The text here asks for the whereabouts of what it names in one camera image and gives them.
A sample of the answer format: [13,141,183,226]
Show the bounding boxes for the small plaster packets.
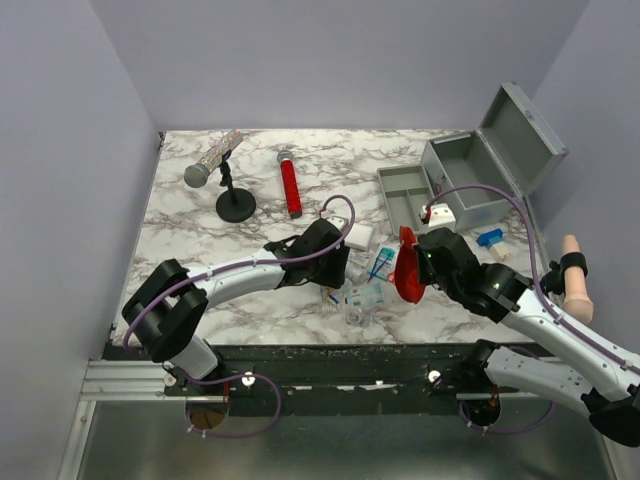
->
[345,251,369,283]

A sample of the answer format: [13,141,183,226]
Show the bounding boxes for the red first aid pouch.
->
[394,226,425,304]

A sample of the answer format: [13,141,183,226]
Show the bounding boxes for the white gauze pack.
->
[345,224,374,251]

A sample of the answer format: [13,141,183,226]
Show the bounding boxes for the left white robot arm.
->
[122,218,350,395]

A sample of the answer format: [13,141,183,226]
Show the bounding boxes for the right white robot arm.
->
[410,228,639,448]

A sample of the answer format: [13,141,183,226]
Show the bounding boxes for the cotton swab pack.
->
[320,286,341,315]

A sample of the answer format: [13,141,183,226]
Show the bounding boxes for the blue white bandage packets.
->
[345,283,386,309]

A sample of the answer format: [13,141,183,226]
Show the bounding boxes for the blue white small box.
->
[476,228,510,262]

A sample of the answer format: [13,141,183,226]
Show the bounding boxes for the grey plastic tray insert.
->
[377,164,434,238]

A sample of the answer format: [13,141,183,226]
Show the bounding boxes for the red glitter microphone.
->
[277,150,302,219]

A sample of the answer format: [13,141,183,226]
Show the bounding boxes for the grey metal case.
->
[421,82,569,200]

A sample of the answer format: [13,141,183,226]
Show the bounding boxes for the silver glitter microphone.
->
[183,130,244,189]

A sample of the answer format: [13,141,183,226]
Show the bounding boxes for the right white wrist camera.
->
[420,203,456,231]

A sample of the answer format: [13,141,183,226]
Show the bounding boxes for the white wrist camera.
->
[420,203,456,231]
[325,216,349,232]

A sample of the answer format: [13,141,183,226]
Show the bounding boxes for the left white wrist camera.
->
[325,216,349,232]

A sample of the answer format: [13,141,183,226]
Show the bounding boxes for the black mounting rail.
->
[102,342,584,416]

